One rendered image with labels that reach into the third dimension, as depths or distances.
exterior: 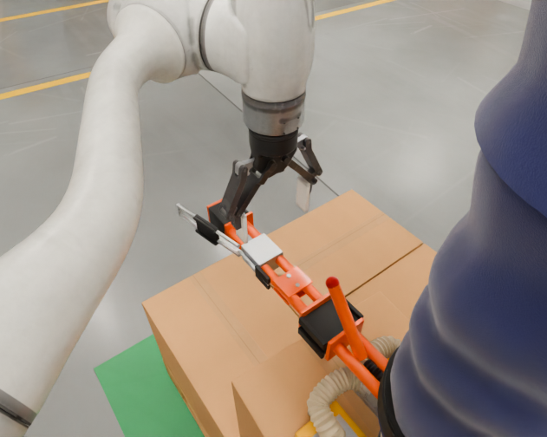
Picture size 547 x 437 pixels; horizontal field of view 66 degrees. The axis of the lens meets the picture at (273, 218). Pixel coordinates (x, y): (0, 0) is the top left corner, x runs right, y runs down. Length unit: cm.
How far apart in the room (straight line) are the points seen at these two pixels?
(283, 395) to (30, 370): 64
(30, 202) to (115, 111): 257
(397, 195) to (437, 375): 235
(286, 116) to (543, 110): 38
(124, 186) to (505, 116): 28
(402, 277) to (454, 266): 121
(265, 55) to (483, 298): 36
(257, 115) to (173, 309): 101
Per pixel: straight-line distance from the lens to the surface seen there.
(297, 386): 89
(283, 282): 84
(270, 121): 59
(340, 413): 86
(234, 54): 56
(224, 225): 93
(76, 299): 32
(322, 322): 79
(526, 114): 28
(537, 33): 30
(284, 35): 53
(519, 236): 31
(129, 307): 222
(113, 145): 40
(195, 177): 283
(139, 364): 205
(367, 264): 160
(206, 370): 136
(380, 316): 99
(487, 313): 36
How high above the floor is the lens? 176
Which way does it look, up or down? 45 degrees down
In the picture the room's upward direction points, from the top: straight up
